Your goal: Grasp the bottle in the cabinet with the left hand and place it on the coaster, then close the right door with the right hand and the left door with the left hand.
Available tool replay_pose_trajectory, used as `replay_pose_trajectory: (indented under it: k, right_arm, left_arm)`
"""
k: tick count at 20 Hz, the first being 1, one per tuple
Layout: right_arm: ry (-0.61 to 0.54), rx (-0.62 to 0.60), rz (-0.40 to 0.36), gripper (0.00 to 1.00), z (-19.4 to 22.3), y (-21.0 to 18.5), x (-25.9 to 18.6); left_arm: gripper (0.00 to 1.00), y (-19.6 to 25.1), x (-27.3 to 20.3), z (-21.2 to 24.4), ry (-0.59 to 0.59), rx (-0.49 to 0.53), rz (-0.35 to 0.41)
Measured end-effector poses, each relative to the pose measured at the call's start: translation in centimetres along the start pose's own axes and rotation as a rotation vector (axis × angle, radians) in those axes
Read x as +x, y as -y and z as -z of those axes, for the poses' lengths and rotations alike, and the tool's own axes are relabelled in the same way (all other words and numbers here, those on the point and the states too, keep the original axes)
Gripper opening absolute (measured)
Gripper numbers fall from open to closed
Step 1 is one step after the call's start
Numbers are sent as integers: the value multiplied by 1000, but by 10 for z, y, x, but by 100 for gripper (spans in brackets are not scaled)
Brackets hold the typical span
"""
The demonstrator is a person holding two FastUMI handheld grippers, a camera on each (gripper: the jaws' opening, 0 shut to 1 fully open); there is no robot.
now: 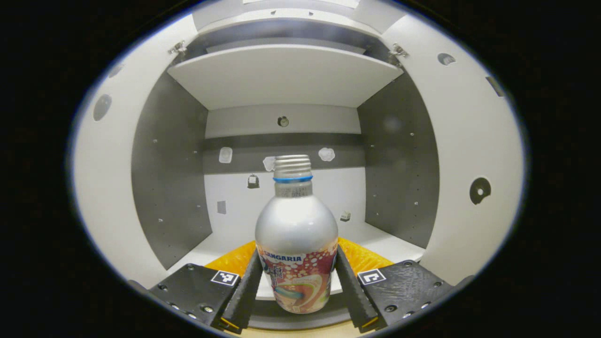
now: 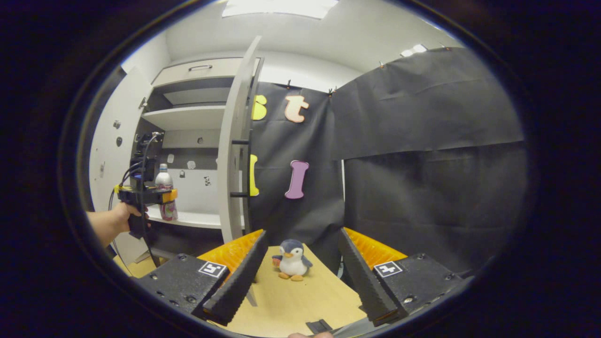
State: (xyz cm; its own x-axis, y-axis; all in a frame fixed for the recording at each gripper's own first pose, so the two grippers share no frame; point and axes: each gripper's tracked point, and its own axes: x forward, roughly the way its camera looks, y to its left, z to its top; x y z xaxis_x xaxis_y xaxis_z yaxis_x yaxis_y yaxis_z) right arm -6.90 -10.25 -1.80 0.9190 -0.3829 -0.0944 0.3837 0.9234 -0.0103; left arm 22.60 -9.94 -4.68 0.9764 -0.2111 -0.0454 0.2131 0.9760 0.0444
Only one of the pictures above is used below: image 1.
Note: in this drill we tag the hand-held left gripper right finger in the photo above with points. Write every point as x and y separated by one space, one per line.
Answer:
352 295

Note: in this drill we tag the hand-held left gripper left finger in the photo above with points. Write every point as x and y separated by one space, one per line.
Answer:
246 295

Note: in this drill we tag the silver bottle with pink label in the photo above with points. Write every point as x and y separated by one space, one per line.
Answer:
296 225

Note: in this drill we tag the white and grey cabinet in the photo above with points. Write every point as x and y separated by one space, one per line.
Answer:
328 197

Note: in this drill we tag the white cabinet door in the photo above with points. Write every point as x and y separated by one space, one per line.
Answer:
469 141
112 164

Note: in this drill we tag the white cabinet drawer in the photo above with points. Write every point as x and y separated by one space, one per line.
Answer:
235 19

